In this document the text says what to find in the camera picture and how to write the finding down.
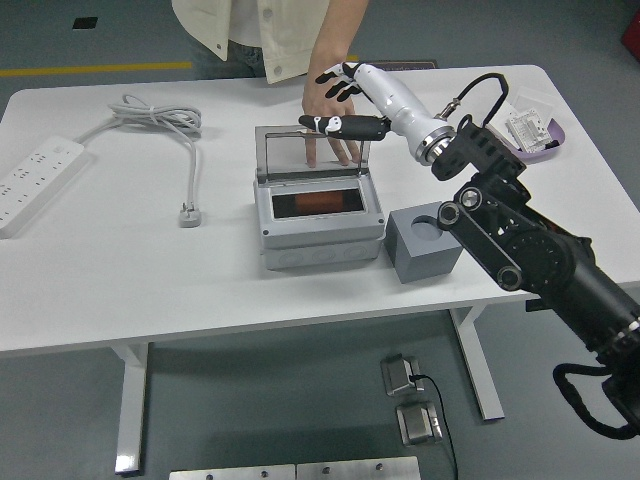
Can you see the white table leg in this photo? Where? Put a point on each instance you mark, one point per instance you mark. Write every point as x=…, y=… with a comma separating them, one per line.
x=131, y=410
x=480, y=370

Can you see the person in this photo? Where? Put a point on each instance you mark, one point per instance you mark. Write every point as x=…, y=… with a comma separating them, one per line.
x=280, y=30

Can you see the metal floor socket box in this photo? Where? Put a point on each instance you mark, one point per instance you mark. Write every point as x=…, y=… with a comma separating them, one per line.
x=397, y=372
x=417, y=425

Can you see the purple plastic tray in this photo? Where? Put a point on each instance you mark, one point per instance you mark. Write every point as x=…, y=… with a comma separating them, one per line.
x=550, y=150

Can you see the person's left forearm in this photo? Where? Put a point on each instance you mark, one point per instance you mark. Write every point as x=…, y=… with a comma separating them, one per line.
x=335, y=40

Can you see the clear plastic packet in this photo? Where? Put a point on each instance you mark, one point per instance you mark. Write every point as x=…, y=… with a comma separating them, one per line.
x=536, y=102

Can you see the white socket module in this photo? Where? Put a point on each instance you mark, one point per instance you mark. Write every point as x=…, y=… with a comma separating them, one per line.
x=527, y=130

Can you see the grey cube holder block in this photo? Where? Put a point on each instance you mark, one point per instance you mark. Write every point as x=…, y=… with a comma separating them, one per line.
x=420, y=262

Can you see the black desk control panel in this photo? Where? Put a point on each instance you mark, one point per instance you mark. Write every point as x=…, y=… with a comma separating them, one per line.
x=531, y=305

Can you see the person's left hand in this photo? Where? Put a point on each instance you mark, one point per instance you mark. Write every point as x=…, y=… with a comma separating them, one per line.
x=312, y=102

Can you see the metal plate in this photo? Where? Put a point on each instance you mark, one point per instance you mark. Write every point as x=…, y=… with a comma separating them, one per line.
x=230, y=473

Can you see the orange cylindrical battery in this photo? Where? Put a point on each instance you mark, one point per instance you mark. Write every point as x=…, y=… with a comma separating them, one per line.
x=317, y=202

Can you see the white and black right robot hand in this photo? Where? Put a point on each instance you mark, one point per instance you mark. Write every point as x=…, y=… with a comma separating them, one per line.
x=400, y=107

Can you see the red object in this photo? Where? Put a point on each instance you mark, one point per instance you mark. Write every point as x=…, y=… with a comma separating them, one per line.
x=632, y=32

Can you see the dark floor sign plate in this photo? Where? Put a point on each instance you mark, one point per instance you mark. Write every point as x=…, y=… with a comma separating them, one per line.
x=407, y=65

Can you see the grey junction box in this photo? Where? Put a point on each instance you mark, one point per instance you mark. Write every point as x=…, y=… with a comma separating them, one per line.
x=320, y=235

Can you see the white power strip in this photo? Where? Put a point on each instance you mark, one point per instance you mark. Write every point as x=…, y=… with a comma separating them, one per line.
x=35, y=175

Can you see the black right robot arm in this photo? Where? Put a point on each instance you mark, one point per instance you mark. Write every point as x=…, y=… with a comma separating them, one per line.
x=550, y=260

